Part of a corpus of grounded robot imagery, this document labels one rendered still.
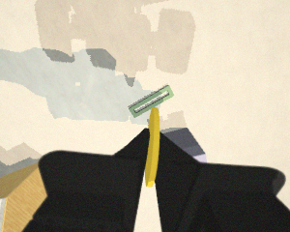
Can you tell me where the gold coin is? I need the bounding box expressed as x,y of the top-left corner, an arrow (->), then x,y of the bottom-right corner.
145,107 -> 160,188

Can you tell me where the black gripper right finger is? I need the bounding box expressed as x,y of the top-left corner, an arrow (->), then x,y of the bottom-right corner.
155,132 -> 286,232

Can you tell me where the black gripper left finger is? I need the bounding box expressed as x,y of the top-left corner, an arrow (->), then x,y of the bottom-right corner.
38,128 -> 150,232

